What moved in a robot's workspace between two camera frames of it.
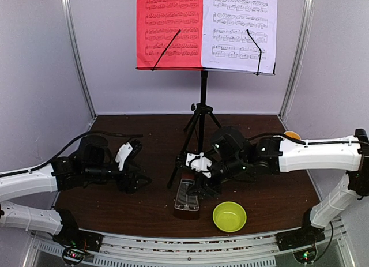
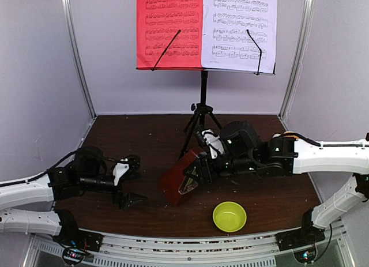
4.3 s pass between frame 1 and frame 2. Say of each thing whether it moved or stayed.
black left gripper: moved
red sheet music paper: stayed
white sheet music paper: stayed
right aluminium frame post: stayed
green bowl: stayed
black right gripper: moved
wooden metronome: moved
